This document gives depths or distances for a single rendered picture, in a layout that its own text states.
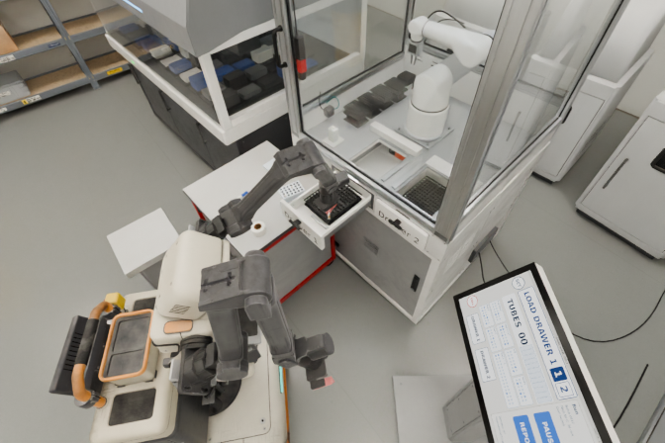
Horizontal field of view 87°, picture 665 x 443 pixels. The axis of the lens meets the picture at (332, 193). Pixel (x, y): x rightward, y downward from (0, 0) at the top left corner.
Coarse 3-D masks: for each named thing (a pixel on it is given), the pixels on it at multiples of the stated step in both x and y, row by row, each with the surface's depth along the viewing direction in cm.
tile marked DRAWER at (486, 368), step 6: (480, 348) 112; (486, 348) 111; (480, 354) 112; (486, 354) 110; (480, 360) 111; (486, 360) 109; (480, 366) 110; (486, 366) 109; (492, 366) 107; (480, 372) 109; (486, 372) 108; (492, 372) 106; (486, 378) 107; (492, 378) 106
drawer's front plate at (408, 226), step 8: (376, 200) 164; (376, 208) 167; (384, 208) 162; (376, 216) 171; (384, 216) 166; (392, 216) 161; (400, 216) 157; (400, 224) 160; (408, 224) 155; (400, 232) 164; (408, 232) 159; (416, 232) 154; (424, 232) 151; (416, 240) 157; (424, 240) 153; (424, 248) 158
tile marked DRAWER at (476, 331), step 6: (468, 318) 120; (474, 318) 118; (468, 324) 119; (474, 324) 117; (480, 324) 116; (474, 330) 116; (480, 330) 115; (474, 336) 115; (480, 336) 114; (474, 342) 115; (480, 342) 113
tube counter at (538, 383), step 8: (520, 336) 104; (528, 336) 102; (520, 344) 103; (528, 344) 102; (528, 352) 101; (528, 360) 100; (536, 360) 98; (528, 368) 99; (536, 368) 97; (528, 376) 98; (536, 376) 97; (536, 384) 96; (544, 384) 94; (536, 392) 95; (544, 392) 94; (536, 400) 94; (544, 400) 93; (552, 400) 92
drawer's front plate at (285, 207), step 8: (288, 208) 162; (296, 216) 160; (304, 224) 158; (312, 224) 156; (304, 232) 164; (312, 232) 156; (320, 232) 153; (312, 240) 162; (320, 240) 154; (320, 248) 160
